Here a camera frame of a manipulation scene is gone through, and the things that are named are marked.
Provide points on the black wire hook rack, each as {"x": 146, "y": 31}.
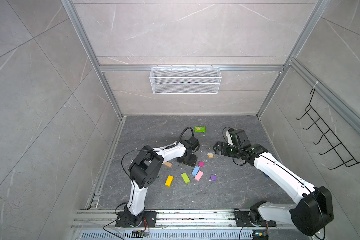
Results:
{"x": 328, "y": 134}

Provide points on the magenta cube block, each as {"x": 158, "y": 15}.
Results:
{"x": 201, "y": 164}

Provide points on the yellow arch block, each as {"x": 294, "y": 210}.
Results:
{"x": 169, "y": 181}

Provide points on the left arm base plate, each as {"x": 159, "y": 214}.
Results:
{"x": 144, "y": 219}

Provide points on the white wire mesh basket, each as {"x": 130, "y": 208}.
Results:
{"x": 182, "y": 80}

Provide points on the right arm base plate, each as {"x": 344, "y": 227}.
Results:
{"x": 251, "y": 219}

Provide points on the pink block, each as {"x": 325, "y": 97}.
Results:
{"x": 199, "y": 175}

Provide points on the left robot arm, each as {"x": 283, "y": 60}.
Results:
{"x": 145, "y": 167}

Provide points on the lime green block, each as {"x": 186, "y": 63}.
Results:
{"x": 185, "y": 178}

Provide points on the light blue block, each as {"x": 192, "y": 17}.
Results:
{"x": 195, "y": 170}

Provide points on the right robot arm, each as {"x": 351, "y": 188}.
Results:
{"x": 312, "y": 207}

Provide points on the green snack packet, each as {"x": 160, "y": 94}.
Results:
{"x": 200, "y": 129}

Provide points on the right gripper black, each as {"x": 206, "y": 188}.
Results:
{"x": 224, "y": 145}

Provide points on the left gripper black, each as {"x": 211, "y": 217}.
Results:
{"x": 193, "y": 162}

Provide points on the aluminium mounting rail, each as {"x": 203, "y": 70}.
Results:
{"x": 207, "y": 224}

